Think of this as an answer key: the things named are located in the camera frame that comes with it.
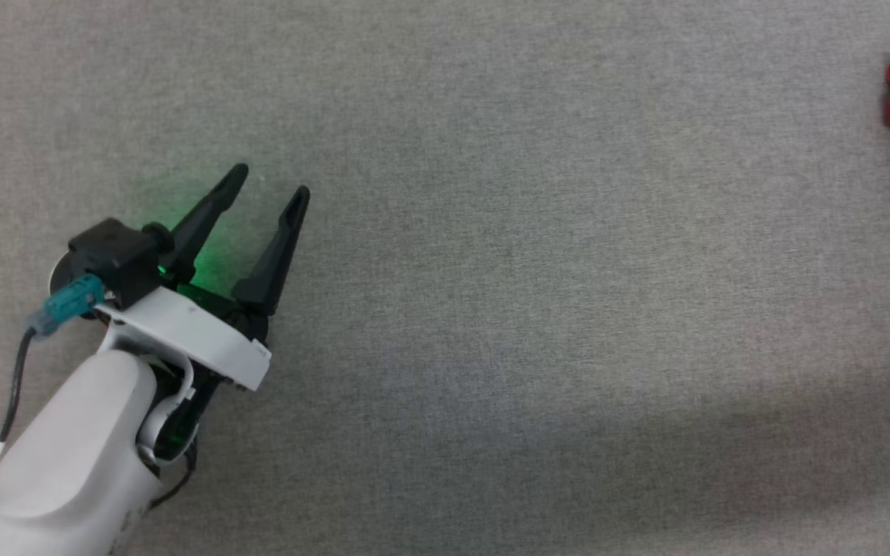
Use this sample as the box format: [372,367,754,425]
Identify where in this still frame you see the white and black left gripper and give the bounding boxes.
[94,162,311,466]

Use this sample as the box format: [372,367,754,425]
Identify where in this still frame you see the teal cable connector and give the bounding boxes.
[26,273,107,340]

